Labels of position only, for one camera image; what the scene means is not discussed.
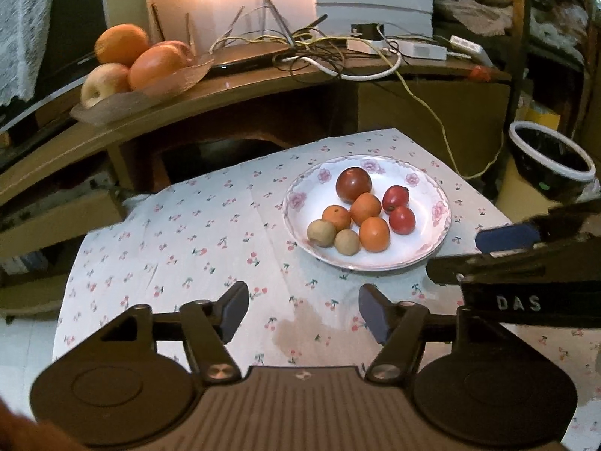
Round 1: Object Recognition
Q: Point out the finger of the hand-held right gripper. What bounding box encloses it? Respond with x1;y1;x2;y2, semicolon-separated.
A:
475;200;601;253
426;235;601;285

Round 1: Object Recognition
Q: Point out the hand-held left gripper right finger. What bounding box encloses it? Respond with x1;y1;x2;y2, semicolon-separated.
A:
358;283;512;383

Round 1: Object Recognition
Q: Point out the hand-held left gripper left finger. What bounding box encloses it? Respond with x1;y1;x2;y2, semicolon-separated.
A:
101;281;249;384

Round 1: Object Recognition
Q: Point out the white floral plate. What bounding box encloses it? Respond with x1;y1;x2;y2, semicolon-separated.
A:
282;155;452;272

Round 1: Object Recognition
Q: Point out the small red tomato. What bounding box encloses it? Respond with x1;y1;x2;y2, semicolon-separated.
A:
389;205;417;235
382;185;410;213

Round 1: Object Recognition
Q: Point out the dark red tomato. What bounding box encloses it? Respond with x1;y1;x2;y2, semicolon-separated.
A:
335;167;373;204

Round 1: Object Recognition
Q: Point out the kiwi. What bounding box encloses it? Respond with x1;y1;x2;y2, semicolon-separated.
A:
334;229;361;256
307;219;337;248

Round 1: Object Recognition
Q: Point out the tangerine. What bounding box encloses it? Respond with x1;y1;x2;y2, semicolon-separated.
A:
350;192;382;226
322;205;352;232
359;216;391;252

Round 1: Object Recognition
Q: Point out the black bowl with white rim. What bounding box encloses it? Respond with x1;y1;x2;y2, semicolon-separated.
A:
509;121;596;203

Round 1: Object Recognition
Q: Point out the floral tablecloth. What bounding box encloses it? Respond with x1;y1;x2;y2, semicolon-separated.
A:
51;128;601;451

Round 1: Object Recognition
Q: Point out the white adapter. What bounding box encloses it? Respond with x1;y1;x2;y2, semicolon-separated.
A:
449;35;494;67

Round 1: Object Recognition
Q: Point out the white power strip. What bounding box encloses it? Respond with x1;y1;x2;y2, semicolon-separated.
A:
346;38;447;61

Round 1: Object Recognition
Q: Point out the wooden shelf rack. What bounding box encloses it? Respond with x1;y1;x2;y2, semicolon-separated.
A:
432;0;601;142

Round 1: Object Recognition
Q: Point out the wooden desk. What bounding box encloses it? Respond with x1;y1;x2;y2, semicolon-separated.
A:
0;49;513;264

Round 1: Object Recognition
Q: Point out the amber glass fruit tray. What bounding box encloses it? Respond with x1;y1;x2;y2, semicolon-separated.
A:
70;55;215;126

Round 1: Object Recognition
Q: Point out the black flat device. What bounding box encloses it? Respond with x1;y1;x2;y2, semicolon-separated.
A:
207;48;293;76

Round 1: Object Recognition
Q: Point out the black adapter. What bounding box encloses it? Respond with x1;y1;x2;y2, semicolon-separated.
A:
350;23;385;39

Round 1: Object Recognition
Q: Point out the large orange grapefruit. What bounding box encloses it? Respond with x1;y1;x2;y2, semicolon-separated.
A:
128;46;189;91

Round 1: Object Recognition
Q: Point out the yellow apple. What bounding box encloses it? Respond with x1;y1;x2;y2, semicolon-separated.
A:
81;63;131;109

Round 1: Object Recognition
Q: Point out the red apple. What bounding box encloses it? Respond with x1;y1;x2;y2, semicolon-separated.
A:
155;40;196;67

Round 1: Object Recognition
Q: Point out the orange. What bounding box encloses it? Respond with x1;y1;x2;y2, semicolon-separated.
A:
95;24;151;67

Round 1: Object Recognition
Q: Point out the metal stand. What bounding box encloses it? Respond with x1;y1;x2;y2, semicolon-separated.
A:
260;0;297;48

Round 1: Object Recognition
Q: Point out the black television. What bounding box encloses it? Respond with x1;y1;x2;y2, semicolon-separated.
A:
0;0;111;135

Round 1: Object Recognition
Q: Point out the white lace cloth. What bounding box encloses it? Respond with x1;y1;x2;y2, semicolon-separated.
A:
0;0;60;107

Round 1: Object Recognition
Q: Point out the tangle of cables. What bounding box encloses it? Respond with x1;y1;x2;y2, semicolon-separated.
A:
209;7;506;180

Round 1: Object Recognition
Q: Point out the white cable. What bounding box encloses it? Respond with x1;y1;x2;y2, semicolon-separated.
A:
273;40;403;80

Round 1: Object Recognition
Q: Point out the black cable tangle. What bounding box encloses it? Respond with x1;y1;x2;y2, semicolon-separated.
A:
220;14;391;83

